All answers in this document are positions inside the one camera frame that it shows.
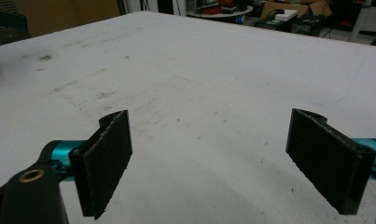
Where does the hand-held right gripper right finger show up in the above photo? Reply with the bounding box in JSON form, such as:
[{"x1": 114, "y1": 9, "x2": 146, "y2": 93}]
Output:
[{"x1": 285, "y1": 107, "x2": 376, "y2": 216}]

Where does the brown wooden panel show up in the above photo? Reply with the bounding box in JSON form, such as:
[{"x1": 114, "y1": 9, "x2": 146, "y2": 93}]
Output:
[{"x1": 14, "y1": 0, "x2": 121, "y2": 38}]

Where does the white desk leg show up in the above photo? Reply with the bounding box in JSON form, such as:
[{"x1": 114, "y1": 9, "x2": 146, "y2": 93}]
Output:
[{"x1": 348, "y1": 0, "x2": 376, "y2": 43}]

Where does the black computer tower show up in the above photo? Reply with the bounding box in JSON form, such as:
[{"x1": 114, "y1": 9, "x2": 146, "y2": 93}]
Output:
[
  {"x1": 290, "y1": 13, "x2": 324, "y2": 37},
  {"x1": 261, "y1": 17, "x2": 291, "y2": 33}
]

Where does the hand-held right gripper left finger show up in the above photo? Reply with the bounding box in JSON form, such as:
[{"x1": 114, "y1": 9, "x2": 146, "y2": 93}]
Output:
[{"x1": 68, "y1": 109, "x2": 133, "y2": 220}]

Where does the dark ribbed panel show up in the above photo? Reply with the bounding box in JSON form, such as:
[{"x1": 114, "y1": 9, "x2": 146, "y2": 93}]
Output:
[{"x1": 0, "y1": 5, "x2": 32, "y2": 49}]

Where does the white foam mat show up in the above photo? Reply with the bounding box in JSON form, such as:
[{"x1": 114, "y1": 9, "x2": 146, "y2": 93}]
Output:
[{"x1": 0, "y1": 10, "x2": 376, "y2": 224}]

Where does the small white box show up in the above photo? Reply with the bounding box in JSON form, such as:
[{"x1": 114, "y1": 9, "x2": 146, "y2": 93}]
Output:
[{"x1": 273, "y1": 8, "x2": 299, "y2": 22}]

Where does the brown cardboard box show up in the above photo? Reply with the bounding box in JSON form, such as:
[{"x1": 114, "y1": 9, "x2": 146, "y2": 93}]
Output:
[{"x1": 259, "y1": 0, "x2": 333, "y2": 20}]

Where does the round white table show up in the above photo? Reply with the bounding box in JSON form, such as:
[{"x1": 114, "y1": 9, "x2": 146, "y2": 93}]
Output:
[{"x1": 187, "y1": 4, "x2": 255, "y2": 21}]

